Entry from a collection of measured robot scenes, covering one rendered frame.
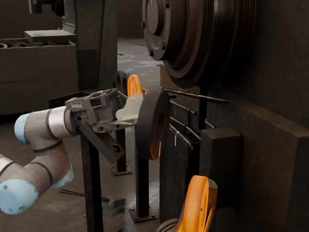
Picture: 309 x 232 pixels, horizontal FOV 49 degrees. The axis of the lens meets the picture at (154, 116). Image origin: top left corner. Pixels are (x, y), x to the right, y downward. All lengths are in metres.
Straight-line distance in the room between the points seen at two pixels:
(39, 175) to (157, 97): 0.32
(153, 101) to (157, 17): 0.42
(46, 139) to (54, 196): 1.43
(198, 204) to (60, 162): 0.35
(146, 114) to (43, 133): 0.28
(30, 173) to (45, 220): 1.28
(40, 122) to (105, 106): 0.17
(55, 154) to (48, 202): 1.37
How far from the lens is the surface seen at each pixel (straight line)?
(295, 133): 0.85
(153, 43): 1.16
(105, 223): 1.97
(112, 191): 2.25
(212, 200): 0.89
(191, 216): 0.74
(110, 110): 0.75
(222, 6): 0.95
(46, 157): 0.86
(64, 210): 2.13
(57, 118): 0.81
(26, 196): 0.77
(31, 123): 0.86
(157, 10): 1.05
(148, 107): 0.68
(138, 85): 1.81
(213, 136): 0.97
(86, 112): 0.79
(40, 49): 3.43
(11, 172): 0.80
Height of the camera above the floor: 1.16
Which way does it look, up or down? 19 degrees down
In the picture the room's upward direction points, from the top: straight up
